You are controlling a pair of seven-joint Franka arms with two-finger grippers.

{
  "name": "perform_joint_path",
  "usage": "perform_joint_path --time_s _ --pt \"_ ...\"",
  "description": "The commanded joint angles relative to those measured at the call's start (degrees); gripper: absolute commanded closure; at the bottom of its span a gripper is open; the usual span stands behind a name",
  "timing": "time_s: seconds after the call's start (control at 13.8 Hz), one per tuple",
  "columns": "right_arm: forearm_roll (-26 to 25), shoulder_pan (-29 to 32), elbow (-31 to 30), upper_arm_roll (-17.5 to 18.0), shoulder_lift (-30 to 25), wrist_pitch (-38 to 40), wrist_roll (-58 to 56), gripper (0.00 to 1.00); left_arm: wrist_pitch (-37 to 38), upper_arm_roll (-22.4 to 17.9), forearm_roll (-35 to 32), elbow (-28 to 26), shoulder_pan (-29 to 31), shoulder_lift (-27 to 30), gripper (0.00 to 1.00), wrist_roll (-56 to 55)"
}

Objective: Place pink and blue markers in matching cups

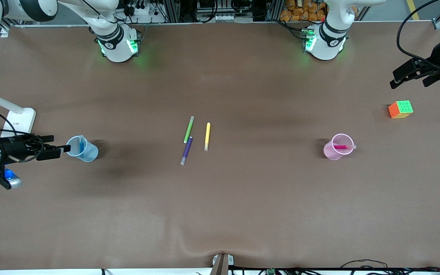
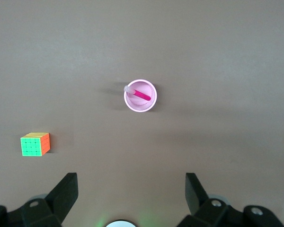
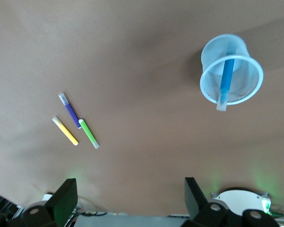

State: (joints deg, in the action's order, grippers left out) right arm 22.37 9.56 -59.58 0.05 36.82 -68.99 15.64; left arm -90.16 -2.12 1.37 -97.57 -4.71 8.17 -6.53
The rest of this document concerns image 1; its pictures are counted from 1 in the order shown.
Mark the green marker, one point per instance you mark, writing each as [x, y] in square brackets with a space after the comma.
[188, 130]

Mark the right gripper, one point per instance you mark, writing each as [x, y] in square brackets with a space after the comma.
[12, 146]

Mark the purple marker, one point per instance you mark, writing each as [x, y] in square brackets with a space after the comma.
[186, 151]

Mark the blue marker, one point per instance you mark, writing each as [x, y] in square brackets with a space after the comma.
[81, 145]

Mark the colourful puzzle cube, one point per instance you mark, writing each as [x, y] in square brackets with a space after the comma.
[401, 109]

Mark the orange netted items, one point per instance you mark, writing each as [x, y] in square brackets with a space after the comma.
[300, 13]

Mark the white terminal block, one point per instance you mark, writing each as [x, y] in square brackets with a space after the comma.
[220, 17]

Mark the pink mesh cup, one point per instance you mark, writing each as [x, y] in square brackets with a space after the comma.
[330, 153]

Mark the light blue mesh cup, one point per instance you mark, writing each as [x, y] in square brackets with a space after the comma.
[90, 154]

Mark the white power strip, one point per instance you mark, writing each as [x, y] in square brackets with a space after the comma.
[143, 11]

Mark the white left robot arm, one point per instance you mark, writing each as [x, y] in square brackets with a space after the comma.
[329, 42]

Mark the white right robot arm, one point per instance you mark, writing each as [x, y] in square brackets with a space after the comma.
[113, 49]

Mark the pink marker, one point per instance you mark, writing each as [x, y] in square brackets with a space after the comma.
[342, 147]

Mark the yellow marker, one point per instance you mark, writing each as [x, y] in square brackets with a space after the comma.
[207, 136]

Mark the white lamp stand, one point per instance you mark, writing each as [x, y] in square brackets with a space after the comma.
[23, 118]

